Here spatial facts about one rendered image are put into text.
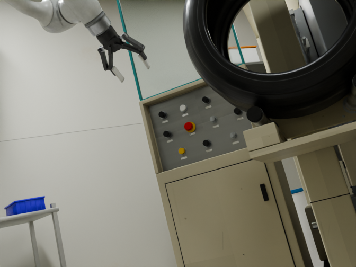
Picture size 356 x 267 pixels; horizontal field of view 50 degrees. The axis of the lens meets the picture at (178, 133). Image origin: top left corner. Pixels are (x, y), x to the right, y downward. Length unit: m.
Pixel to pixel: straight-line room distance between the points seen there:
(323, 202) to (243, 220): 0.44
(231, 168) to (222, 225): 0.26
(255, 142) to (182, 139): 0.84
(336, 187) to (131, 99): 3.53
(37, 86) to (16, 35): 0.63
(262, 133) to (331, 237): 0.51
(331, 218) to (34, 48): 3.90
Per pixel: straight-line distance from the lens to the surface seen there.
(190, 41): 1.17
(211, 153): 1.81
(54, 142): 4.31
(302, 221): 4.36
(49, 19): 1.56
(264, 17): 1.54
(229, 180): 1.73
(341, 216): 1.42
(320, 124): 1.40
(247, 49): 4.83
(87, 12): 1.48
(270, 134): 1.05
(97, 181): 4.28
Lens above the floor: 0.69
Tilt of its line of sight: 12 degrees up
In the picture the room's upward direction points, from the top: 14 degrees counter-clockwise
